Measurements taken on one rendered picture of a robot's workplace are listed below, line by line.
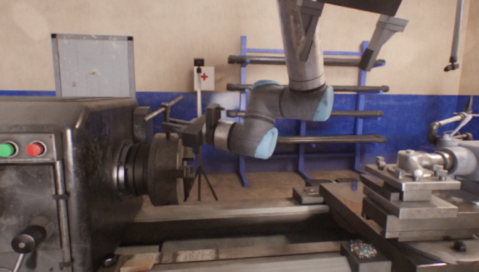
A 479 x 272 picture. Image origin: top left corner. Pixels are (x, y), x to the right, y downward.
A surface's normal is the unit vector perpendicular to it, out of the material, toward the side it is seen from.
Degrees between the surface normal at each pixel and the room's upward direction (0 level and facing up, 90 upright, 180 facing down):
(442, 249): 0
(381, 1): 114
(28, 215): 90
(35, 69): 90
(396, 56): 90
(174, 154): 52
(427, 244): 0
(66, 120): 45
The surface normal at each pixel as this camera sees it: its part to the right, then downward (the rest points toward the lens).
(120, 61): 0.11, 0.13
